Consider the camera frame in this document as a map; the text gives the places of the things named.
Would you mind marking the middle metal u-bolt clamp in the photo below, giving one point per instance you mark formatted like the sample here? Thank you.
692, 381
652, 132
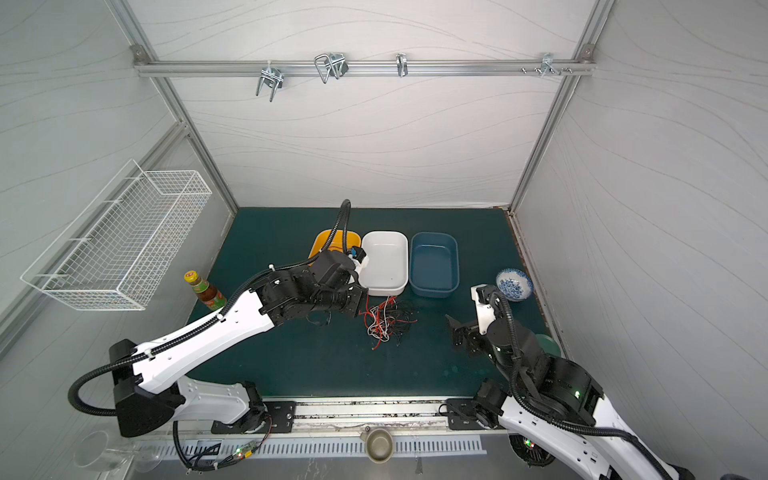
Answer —
331, 65

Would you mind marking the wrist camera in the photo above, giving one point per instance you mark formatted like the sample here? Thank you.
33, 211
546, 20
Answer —
359, 257
485, 312

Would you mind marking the horizontal metal rail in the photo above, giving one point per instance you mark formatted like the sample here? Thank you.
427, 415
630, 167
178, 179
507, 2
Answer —
357, 68

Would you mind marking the white vented cable duct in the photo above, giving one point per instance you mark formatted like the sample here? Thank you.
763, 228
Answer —
405, 446

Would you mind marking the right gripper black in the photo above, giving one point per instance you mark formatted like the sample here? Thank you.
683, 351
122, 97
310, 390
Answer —
472, 336

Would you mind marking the white plastic tray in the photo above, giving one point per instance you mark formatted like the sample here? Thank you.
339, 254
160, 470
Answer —
385, 273

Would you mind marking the small metal bracket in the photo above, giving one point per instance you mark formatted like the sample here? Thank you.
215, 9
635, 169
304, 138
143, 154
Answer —
401, 65

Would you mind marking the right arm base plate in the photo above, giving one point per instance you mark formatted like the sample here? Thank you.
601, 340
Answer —
464, 414

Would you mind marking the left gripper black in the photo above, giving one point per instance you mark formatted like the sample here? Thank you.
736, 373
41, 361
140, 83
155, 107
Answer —
357, 294

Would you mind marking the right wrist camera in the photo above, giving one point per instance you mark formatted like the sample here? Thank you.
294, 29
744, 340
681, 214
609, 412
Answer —
485, 312

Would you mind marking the metal u-bolt clamp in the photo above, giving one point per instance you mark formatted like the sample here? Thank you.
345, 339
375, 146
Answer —
271, 79
331, 65

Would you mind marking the sauce bottle yellow cap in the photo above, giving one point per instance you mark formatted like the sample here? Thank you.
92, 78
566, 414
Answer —
205, 292

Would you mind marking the left metal u-bolt clamp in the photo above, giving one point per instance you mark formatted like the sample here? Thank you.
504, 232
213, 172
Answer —
271, 79

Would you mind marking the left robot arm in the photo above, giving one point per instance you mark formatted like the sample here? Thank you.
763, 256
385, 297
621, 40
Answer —
145, 386

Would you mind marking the clear glass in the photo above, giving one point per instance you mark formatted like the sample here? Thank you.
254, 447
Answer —
106, 450

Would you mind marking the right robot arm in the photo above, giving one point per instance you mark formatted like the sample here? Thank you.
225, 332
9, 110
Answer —
551, 410

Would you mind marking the blue plastic tray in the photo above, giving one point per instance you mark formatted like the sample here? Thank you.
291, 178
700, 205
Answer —
434, 265

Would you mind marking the olive green cup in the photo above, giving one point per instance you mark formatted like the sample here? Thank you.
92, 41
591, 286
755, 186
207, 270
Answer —
378, 444

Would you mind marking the blue white ceramic bowl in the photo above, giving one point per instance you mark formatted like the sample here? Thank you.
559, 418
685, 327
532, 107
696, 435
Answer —
514, 284

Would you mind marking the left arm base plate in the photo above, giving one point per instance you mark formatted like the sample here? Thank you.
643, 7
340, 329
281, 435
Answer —
279, 417

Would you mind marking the white wire basket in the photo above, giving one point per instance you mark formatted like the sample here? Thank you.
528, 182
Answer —
115, 253

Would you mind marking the right metal hook bracket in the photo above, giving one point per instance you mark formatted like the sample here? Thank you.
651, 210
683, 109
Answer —
547, 67

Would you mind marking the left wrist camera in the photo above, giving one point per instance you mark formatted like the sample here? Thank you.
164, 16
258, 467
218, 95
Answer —
359, 257

